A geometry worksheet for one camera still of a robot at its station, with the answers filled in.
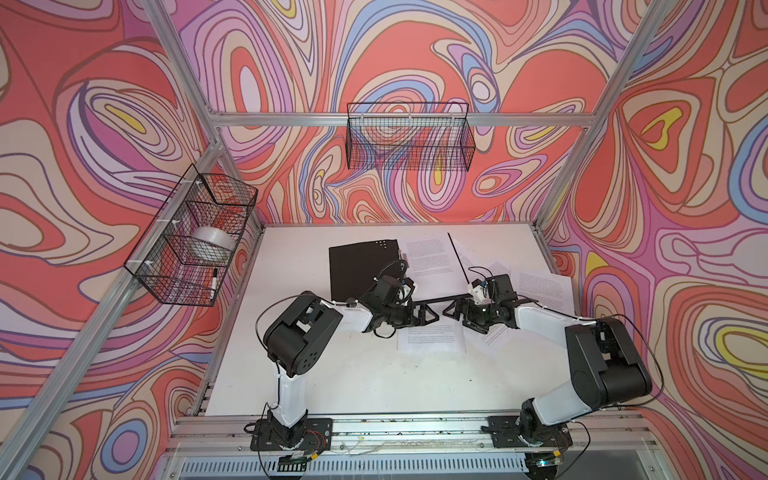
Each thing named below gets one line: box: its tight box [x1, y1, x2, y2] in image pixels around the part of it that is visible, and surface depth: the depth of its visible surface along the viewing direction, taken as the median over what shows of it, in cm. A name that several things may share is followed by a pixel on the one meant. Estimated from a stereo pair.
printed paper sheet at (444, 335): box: [397, 315, 467, 353], surface depth 90 cm
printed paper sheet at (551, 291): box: [511, 268, 576, 316], surface depth 103 cm
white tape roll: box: [191, 226, 236, 264], surface depth 74 cm
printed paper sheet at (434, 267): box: [399, 232, 471, 301], surface depth 110 cm
